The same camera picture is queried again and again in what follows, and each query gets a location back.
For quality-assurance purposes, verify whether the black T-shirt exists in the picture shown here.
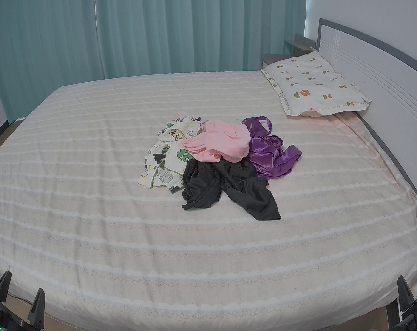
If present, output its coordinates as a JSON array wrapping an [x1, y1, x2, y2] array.
[[180, 157, 282, 222]]

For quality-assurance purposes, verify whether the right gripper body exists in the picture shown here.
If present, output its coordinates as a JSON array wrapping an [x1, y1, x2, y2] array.
[[394, 298, 417, 331]]

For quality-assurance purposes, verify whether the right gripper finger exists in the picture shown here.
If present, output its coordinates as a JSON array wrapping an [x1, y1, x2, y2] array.
[[397, 276, 415, 311]]

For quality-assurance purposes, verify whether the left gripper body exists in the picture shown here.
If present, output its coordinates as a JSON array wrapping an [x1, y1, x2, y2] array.
[[0, 294, 46, 331]]

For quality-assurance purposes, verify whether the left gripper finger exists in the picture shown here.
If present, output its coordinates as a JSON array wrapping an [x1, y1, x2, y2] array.
[[27, 288, 46, 324], [0, 270, 13, 302]]

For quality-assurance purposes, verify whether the white printed pyjama top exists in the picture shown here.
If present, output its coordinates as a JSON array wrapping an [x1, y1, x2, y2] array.
[[137, 111, 204, 194]]

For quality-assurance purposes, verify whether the pink garment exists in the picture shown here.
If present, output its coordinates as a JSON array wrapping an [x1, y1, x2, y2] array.
[[183, 118, 252, 163]]

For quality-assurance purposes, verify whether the grey white bedside table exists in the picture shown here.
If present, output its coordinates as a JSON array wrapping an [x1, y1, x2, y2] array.
[[262, 33, 316, 70]]

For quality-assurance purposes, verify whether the white printed pillow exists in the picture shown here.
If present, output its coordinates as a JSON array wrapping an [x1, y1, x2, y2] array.
[[260, 49, 373, 117]]

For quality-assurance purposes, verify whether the purple satin garment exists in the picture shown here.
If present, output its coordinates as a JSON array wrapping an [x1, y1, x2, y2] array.
[[241, 115, 303, 180]]

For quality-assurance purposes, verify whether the bed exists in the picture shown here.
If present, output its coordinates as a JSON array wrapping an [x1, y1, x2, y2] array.
[[0, 18, 417, 331]]

